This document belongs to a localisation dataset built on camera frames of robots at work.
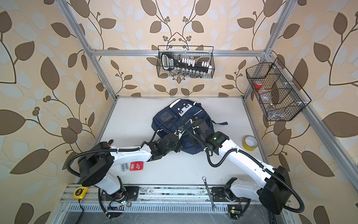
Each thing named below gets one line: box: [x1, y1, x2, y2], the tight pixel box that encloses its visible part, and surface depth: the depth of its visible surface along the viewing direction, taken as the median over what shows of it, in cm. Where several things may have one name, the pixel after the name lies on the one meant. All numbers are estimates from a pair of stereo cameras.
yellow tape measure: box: [73, 186, 89, 200], surface depth 75 cm
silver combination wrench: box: [201, 175, 218, 214], surface depth 75 cm
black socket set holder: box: [161, 52, 213, 78], surface depth 86 cm
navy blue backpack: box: [151, 98, 228, 155], surface depth 98 cm
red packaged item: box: [129, 161, 145, 171], surface depth 86 cm
